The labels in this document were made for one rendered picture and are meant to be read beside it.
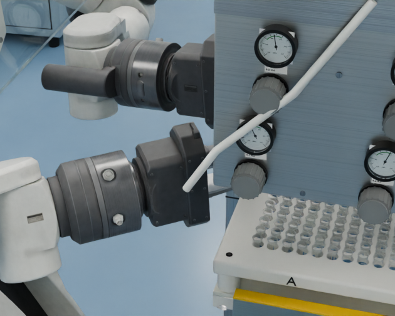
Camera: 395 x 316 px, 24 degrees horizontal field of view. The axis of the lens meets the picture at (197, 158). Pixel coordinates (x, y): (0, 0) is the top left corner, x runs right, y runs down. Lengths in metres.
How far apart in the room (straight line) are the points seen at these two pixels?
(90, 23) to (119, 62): 0.09
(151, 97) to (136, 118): 2.15
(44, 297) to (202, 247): 1.30
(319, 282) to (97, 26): 0.44
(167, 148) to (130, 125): 2.29
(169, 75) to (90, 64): 0.11
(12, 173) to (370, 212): 0.35
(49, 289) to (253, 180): 0.59
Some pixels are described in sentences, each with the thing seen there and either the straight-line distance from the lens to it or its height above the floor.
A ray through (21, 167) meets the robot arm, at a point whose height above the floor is 1.17.
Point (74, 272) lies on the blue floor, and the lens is 2.61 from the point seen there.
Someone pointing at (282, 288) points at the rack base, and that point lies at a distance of 1.09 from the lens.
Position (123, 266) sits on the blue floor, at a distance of 2.62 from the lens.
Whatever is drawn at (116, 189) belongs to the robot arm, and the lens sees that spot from 0.93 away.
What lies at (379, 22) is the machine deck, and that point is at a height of 1.35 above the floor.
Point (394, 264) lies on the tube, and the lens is 1.05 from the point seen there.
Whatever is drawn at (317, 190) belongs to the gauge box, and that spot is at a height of 1.16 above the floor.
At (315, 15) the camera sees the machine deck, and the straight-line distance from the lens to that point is 0.81.
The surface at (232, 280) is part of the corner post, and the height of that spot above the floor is 0.98.
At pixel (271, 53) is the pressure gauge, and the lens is 0.82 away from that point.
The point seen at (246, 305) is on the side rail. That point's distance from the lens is 1.06.
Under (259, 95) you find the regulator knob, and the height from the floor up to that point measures 1.28.
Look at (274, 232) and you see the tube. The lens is 1.09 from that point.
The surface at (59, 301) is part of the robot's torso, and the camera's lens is 1.41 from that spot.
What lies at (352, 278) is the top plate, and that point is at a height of 1.01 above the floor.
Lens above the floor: 1.68
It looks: 33 degrees down
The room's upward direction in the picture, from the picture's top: straight up
